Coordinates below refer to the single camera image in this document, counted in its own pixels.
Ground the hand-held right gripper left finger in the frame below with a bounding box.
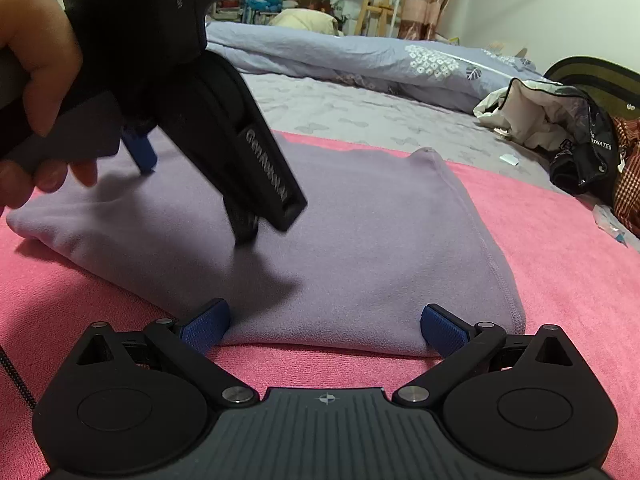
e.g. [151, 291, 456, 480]
[55, 298, 261, 407]

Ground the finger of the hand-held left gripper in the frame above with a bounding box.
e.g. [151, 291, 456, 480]
[222, 195, 261, 247]
[121, 127, 158, 176]

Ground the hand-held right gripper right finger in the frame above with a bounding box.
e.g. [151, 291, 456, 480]
[392, 304, 601, 407]

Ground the purple sweater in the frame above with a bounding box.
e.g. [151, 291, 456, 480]
[7, 127, 526, 359]

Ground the person's left hand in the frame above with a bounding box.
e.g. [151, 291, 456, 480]
[0, 0, 99, 211]

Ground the pink blanket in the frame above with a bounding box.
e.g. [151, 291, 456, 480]
[0, 130, 640, 480]

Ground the cream pillow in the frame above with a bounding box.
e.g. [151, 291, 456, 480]
[270, 7, 342, 37]

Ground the lavender bed sheet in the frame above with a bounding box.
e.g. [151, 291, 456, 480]
[240, 72, 601, 206]

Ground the blue-grey printed duvet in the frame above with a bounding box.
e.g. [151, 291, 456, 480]
[205, 20, 546, 113]

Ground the clear plastic wrapper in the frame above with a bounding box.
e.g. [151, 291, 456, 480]
[592, 205, 632, 249]

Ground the cream white garment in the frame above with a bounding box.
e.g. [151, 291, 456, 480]
[472, 77, 596, 153]

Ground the red brown patterned garment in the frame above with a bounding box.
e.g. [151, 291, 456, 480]
[612, 117, 640, 238]

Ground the dark headboard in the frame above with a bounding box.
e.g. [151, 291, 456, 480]
[542, 56, 640, 121]

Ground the black braided cable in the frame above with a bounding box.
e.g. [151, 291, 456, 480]
[0, 345, 39, 411]

